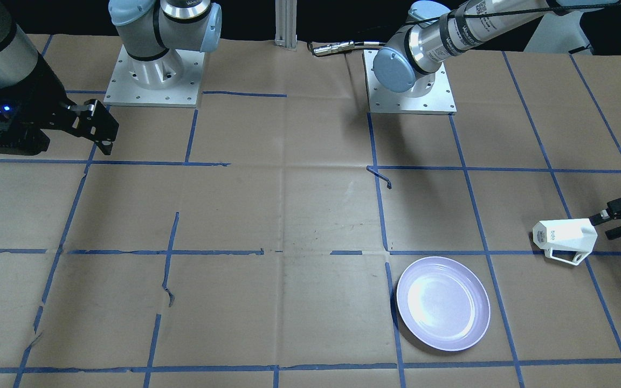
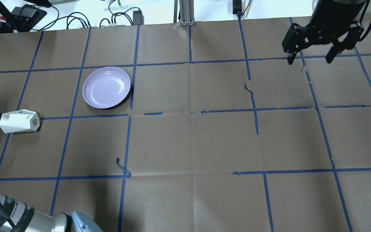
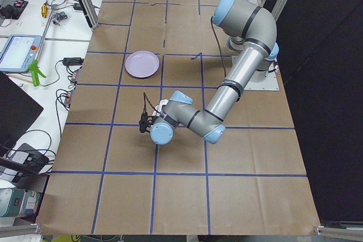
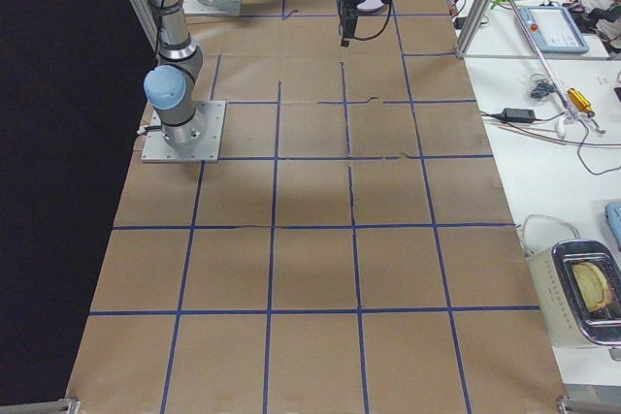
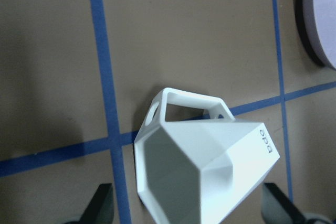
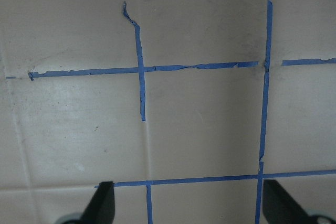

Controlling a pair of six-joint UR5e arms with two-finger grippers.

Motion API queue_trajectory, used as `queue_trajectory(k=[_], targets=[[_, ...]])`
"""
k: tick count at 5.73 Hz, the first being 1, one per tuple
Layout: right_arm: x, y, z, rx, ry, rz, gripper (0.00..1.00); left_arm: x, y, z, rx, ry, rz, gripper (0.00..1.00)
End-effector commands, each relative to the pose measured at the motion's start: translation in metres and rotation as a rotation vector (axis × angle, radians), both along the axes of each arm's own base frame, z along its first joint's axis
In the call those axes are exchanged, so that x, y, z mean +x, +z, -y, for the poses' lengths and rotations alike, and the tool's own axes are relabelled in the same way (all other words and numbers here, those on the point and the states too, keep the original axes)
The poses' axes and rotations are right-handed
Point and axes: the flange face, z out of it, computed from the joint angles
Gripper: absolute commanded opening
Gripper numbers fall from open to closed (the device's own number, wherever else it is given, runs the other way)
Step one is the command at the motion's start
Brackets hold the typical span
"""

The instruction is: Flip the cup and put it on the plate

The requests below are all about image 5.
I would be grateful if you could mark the white faceted cup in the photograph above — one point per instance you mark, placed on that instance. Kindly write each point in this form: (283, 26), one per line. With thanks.
(195, 162)

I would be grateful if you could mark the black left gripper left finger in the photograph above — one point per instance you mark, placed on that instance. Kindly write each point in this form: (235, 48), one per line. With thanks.
(101, 207)

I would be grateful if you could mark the lavender plate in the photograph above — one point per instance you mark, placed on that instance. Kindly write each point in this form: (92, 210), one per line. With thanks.
(319, 29)

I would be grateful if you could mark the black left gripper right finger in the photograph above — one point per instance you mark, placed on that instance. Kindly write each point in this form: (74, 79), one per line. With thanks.
(277, 208)

